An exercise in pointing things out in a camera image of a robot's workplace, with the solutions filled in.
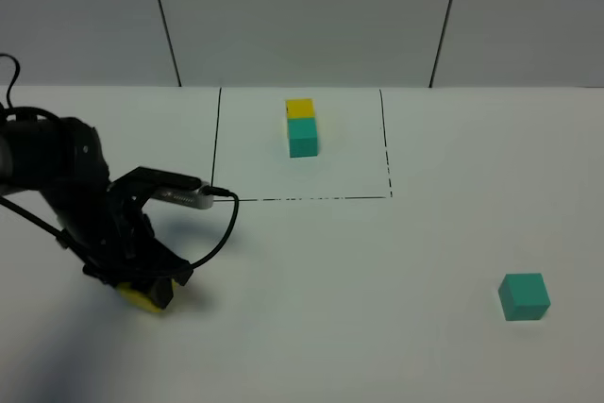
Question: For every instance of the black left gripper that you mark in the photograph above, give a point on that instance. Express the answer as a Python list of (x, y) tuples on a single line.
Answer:
[(109, 222)]

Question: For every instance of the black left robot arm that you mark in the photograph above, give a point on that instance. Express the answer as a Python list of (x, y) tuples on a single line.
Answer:
[(43, 153)]

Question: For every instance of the teal template block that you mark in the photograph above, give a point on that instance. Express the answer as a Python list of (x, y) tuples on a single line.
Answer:
[(302, 137)]

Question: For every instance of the yellow template block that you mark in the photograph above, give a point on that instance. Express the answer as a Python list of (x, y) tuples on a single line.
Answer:
[(299, 108)]

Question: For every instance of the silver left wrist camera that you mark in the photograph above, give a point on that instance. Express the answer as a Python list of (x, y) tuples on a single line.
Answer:
[(195, 199)]

